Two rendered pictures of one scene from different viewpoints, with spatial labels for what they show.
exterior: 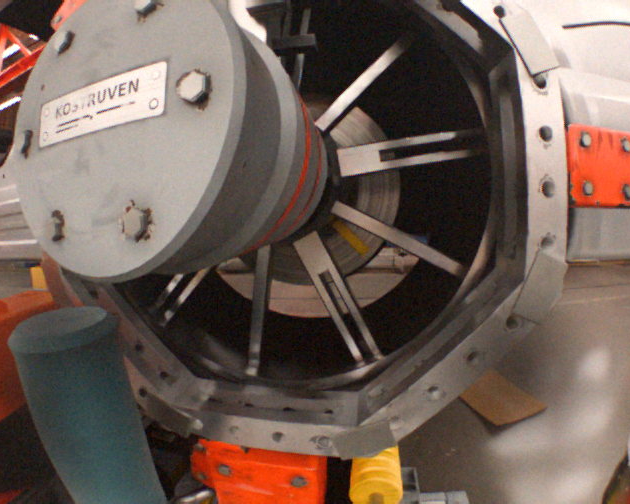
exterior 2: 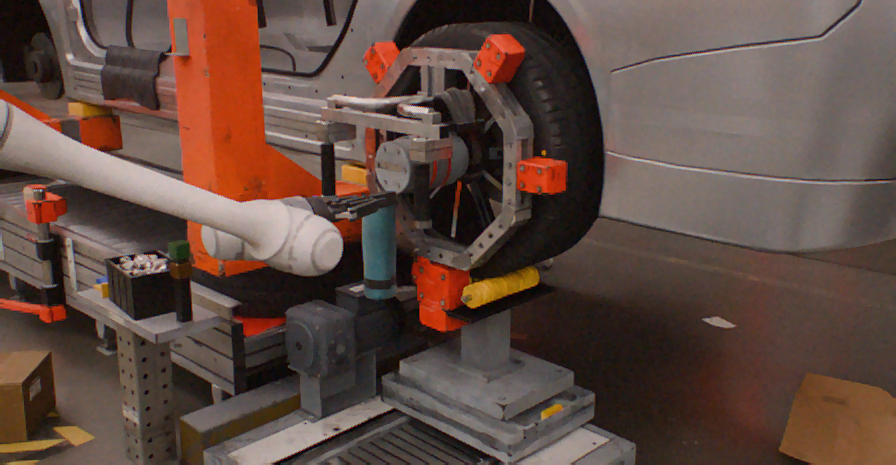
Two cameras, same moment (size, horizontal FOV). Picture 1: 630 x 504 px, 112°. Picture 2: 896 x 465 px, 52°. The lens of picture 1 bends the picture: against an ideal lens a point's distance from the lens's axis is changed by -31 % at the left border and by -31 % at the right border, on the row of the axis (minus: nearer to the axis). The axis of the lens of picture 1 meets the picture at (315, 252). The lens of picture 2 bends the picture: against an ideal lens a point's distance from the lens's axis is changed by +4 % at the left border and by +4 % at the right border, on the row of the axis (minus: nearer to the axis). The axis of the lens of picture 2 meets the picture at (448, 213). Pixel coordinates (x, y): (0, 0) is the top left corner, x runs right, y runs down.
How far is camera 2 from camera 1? 202 cm
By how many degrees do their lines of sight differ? 36
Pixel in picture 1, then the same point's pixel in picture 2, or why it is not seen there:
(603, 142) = (529, 169)
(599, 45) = (636, 81)
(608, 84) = (635, 111)
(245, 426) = (431, 250)
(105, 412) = (386, 227)
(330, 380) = not seen: hidden behind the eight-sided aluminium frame
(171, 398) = (411, 238)
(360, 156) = (491, 152)
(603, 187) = (528, 185)
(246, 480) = (427, 276)
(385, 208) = not seen: hidden behind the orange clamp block
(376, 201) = not seen: hidden behind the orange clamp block
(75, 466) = (372, 242)
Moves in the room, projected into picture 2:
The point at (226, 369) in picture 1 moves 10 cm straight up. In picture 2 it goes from (440, 234) to (440, 199)
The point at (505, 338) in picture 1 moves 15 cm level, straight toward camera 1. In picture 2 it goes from (498, 231) to (438, 236)
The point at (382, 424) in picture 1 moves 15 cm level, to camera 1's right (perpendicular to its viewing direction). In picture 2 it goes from (467, 254) to (518, 265)
